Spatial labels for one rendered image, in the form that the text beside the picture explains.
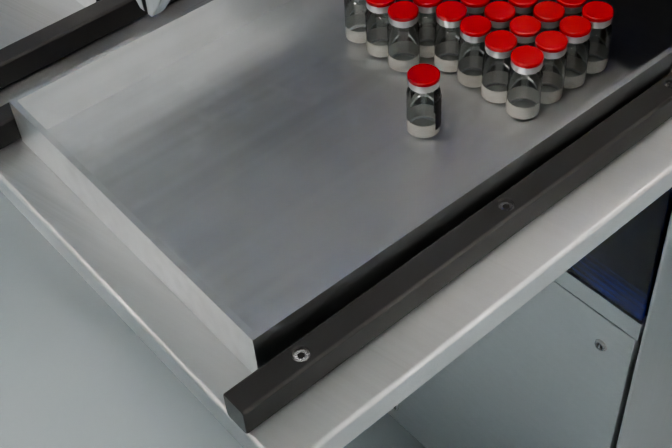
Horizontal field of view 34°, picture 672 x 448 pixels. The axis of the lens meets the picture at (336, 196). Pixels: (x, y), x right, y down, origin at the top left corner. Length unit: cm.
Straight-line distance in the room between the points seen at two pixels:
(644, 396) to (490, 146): 40
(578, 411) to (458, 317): 54
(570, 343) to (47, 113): 56
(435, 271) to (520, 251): 6
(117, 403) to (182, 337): 108
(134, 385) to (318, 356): 115
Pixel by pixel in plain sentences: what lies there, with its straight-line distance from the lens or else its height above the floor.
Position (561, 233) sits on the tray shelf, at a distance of 65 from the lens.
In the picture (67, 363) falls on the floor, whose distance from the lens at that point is 176.
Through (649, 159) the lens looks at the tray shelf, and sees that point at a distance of 71.
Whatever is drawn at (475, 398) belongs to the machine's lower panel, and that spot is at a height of 30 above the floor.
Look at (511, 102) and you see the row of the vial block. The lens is 71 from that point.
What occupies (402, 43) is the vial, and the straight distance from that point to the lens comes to 74.
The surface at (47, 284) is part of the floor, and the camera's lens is 187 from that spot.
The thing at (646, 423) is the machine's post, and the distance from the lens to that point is 107.
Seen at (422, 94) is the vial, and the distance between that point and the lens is 68.
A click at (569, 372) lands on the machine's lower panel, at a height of 47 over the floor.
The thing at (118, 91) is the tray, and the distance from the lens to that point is 77.
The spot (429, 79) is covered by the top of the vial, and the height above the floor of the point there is 93.
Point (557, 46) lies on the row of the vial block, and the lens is 71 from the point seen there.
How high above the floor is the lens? 136
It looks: 45 degrees down
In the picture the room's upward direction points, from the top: 5 degrees counter-clockwise
